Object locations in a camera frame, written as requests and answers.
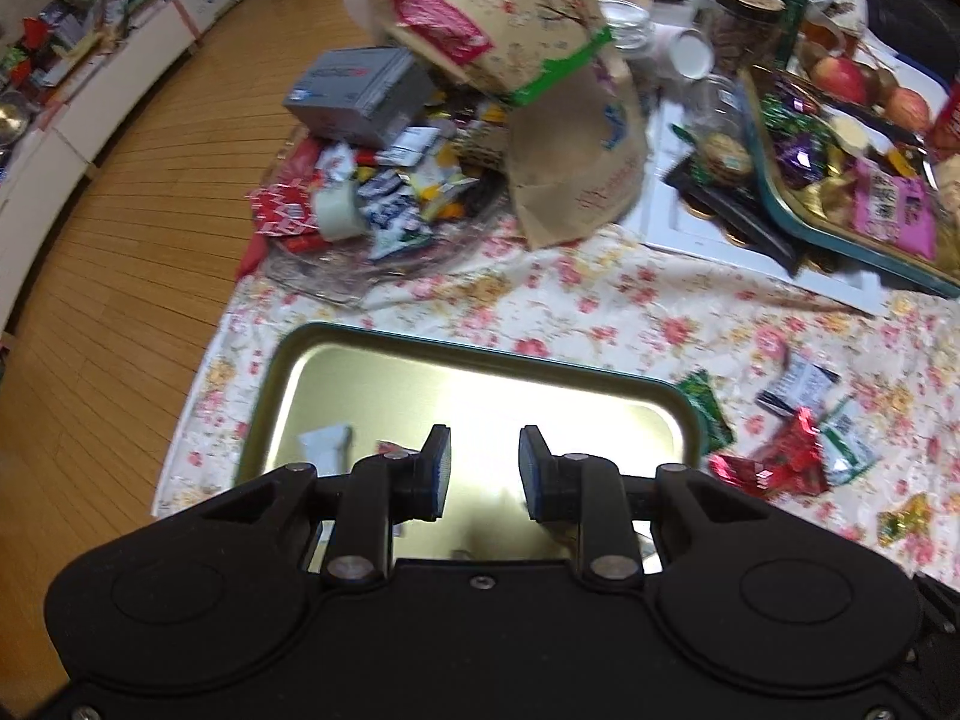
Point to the pink snack packet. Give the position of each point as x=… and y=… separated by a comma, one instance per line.
x=892, y=202

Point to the tape roll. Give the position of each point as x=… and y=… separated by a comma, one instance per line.
x=337, y=214

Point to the white black snack packet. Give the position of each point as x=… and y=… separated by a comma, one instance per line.
x=802, y=382

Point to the white green snack packet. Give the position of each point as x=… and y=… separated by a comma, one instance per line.
x=847, y=435

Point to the red patterned packet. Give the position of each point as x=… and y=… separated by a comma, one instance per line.
x=281, y=210

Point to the glass plate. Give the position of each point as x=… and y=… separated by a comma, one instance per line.
x=337, y=281

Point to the red apple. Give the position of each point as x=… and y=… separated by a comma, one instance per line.
x=840, y=79
x=909, y=109

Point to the red snack packet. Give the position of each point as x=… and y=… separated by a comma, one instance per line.
x=787, y=454

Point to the long white snack packet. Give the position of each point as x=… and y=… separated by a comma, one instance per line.
x=326, y=446

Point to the metal bowl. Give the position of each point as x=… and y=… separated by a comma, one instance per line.
x=15, y=118

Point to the grey cardboard box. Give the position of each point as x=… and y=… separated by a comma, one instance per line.
x=352, y=97

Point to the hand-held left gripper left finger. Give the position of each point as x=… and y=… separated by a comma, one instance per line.
x=439, y=474

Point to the glass jar with cookies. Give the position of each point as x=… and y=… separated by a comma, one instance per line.
x=716, y=112

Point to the kraft bag with red label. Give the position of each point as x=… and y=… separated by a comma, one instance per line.
x=510, y=7

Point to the heap of foil wrapped candies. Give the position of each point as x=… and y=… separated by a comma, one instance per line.
x=795, y=142

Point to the teal tray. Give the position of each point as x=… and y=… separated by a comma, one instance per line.
x=787, y=217

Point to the white paper cup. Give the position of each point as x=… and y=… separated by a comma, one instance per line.
x=686, y=52

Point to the white low cabinet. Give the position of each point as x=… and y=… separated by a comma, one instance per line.
x=112, y=90

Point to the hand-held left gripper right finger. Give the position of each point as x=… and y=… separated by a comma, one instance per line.
x=529, y=474

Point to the green can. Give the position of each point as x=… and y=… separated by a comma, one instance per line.
x=791, y=15

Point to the gold metal tray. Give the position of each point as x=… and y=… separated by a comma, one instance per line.
x=487, y=405

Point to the yellow foil candy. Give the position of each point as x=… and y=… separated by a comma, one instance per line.
x=906, y=521

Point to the pile of small snack packets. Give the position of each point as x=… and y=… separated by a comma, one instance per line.
x=405, y=195

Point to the glass jar with cork lid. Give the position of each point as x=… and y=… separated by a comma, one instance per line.
x=742, y=30

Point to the black tray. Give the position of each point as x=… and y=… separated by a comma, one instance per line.
x=742, y=217

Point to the red can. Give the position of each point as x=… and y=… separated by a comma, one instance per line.
x=949, y=120

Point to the white flat board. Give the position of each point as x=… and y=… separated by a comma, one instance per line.
x=675, y=225

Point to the dark green candy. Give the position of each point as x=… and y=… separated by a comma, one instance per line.
x=705, y=405

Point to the floral tablecloth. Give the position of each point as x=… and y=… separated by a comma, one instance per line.
x=600, y=300

